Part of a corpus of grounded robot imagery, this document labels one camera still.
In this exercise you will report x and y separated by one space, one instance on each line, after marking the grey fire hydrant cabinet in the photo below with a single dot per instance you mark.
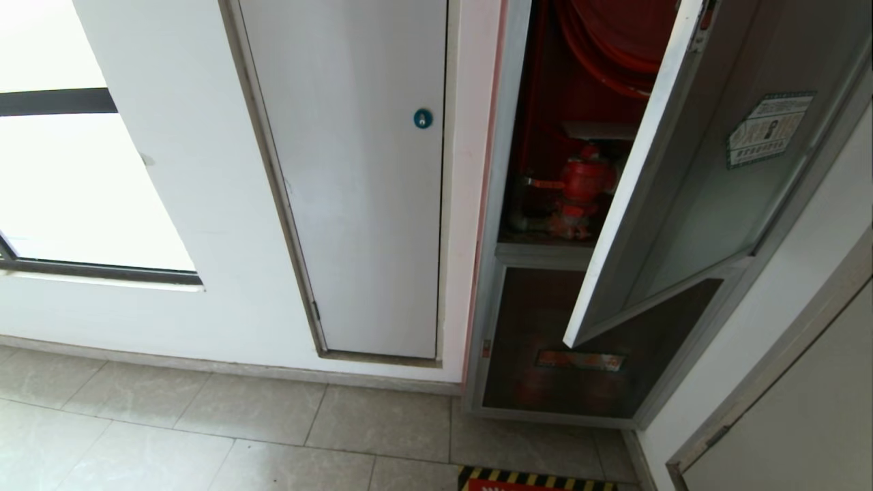
501 170

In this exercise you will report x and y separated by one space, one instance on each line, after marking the white instruction sticker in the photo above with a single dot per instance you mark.
769 128

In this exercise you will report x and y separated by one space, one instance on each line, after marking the lower glass cabinet door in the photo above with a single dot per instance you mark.
545 341

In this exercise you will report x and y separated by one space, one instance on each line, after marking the window with dark frame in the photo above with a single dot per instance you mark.
68 170

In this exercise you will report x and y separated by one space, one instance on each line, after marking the red fire hydrant valve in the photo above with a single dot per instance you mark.
580 187

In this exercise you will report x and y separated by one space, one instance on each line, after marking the round blue door lock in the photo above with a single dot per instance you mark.
423 118

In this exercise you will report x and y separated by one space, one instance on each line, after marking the yellow black striped floor marking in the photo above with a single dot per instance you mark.
532 480

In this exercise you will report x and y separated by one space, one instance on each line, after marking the glass cabinet door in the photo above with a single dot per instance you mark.
709 170
545 341

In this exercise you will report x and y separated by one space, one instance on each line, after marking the white utility access door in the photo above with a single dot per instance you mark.
354 204

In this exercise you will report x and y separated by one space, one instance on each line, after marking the red label on lower door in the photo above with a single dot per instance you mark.
580 359

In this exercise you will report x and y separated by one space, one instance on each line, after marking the grey room door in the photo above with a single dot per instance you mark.
798 409

